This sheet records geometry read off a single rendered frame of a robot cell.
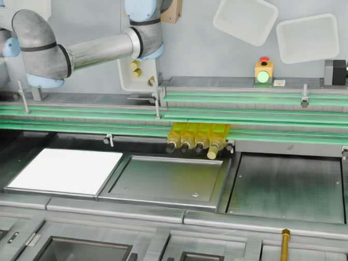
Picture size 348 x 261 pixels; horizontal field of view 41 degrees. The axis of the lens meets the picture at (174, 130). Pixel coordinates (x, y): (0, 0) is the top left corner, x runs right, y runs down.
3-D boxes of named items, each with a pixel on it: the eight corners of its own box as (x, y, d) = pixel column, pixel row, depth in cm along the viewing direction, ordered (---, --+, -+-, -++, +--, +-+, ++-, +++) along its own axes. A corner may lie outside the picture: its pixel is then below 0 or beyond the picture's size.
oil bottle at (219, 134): (217, 127, 203) (208, 152, 185) (217, 115, 200) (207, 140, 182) (230, 127, 201) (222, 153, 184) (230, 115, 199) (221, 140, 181)
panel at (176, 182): (44, 151, 223) (3, 193, 194) (42, 146, 222) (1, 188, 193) (231, 163, 198) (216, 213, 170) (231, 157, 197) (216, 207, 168)
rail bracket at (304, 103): (300, 93, 186) (299, 107, 175) (300, 76, 183) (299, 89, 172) (310, 93, 185) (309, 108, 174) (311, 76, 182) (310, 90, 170)
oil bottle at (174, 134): (179, 125, 208) (166, 150, 190) (178, 114, 205) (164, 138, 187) (191, 126, 206) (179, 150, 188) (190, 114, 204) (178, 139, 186)
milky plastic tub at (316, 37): (276, 17, 188) (275, 23, 181) (335, 6, 180) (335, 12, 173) (283, 57, 195) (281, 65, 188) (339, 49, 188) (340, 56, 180)
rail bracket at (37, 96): (41, 98, 232) (17, 118, 214) (33, 66, 225) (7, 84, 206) (50, 98, 231) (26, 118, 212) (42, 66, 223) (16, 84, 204)
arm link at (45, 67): (167, 16, 173) (27, 49, 143) (171, 56, 179) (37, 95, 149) (148, 14, 182) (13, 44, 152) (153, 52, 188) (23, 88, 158)
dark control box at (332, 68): (323, 77, 193) (323, 85, 186) (324, 59, 190) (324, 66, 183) (344, 77, 191) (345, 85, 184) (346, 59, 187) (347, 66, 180)
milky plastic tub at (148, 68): (128, 83, 219) (121, 91, 212) (121, 37, 208) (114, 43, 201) (163, 84, 214) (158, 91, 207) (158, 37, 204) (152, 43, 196)
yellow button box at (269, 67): (256, 76, 201) (255, 83, 195) (256, 60, 197) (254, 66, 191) (273, 76, 199) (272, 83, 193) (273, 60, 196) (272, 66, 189)
